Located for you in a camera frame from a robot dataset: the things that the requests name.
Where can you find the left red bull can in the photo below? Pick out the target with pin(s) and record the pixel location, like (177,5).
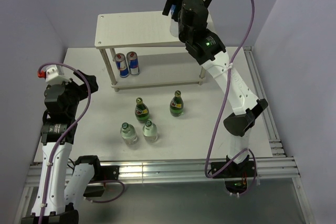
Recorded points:
(121,64)

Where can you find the beige two-tier shelf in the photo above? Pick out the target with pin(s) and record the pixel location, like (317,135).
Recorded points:
(162,57)

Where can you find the red bull can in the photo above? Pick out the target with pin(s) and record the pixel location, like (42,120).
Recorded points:
(133,63)
(121,64)

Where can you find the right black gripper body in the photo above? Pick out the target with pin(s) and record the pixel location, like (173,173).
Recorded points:
(182,34)

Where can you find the right clear glass bottle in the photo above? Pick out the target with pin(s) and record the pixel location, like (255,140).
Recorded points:
(150,131)

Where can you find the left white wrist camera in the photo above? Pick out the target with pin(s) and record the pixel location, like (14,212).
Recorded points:
(53,75)

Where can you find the left clear glass bottle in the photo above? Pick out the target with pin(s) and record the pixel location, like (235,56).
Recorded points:
(128,133)

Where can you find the clear glass bottle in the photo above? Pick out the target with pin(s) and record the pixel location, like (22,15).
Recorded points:
(150,131)
(128,133)

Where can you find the aluminium frame rail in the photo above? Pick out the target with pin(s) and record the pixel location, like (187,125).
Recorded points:
(273,163)

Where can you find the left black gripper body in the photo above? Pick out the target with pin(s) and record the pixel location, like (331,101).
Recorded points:
(75,92)

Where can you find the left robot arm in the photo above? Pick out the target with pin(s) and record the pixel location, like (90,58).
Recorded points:
(57,200)

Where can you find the green glass bottle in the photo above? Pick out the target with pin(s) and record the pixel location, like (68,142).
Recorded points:
(177,104)
(141,111)

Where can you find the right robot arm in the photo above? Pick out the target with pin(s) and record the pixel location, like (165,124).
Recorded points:
(209,51)

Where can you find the right red bull can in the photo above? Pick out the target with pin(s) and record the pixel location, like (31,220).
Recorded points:
(133,63)

